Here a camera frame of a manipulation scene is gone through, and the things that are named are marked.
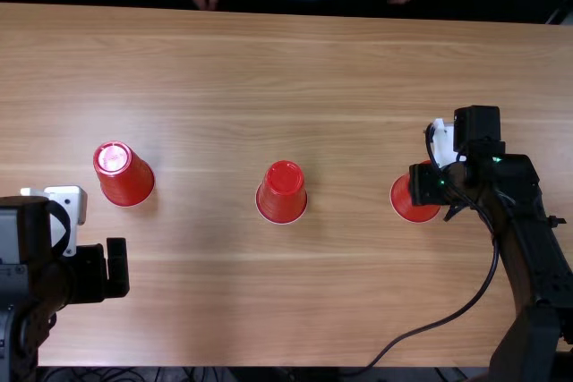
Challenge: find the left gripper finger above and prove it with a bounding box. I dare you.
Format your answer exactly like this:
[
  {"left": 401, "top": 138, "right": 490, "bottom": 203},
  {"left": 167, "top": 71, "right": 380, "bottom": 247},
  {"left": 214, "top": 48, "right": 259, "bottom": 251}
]
[{"left": 105, "top": 237, "right": 132, "bottom": 299}]

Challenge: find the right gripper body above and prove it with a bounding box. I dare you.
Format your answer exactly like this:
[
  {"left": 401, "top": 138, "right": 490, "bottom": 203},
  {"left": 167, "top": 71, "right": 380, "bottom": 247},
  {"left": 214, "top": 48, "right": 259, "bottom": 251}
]
[{"left": 409, "top": 162, "right": 451, "bottom": 208}]

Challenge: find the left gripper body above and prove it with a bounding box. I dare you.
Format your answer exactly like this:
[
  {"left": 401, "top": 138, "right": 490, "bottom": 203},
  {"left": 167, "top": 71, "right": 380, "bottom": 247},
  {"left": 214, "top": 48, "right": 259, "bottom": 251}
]
[{"left": 57, "top": 243, "right": 108, "bottom": 306}]

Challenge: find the red cup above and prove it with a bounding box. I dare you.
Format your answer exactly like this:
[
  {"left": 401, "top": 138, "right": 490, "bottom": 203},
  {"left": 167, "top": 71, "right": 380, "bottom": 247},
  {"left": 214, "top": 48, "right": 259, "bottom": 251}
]
[
  {"left": 389, "top": 159, "right": 444, "bottom": 225},
  {"left": 255, "top": 159, "right": 309, "bottom": 225},
  {"left": 92, "top": 140, "right": 156, "bottom": 208}
]

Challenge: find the black cable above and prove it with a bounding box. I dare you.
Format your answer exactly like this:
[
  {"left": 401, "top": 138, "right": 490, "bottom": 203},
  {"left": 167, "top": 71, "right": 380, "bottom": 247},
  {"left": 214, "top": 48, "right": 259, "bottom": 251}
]
[
  {"left": 44, "top": 199, "right": 73, "bottom": 251},
  {"left": 353, "top": 124, "right": 500, "bottom": 377}
]

